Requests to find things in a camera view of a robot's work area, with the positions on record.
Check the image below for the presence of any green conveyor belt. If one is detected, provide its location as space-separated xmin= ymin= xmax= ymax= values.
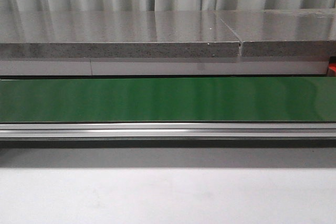
xmin=1 ymin=77 xmax=335 ymax=123

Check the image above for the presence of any grey stone slab right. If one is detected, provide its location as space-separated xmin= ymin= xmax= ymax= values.
xmin=215 ymin=9 xmax=335 ymax=59

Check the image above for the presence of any white cabinet front panel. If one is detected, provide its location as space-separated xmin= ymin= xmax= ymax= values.
xmin=1 ymin=57 xmax=329 ymax=76

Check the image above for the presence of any grey stone countertop slab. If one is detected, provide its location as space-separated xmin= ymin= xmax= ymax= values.
xmin=1 ymin=11 xmax=239 ymax=59

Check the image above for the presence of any red object at right edge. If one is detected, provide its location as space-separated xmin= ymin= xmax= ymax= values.
xmin=328 ymin=62 xmax=336 ymax=77

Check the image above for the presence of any aluminium conveyor side rail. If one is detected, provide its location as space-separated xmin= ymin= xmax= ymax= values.
xmin=1 ymin=122 xmax=335 ymax=141

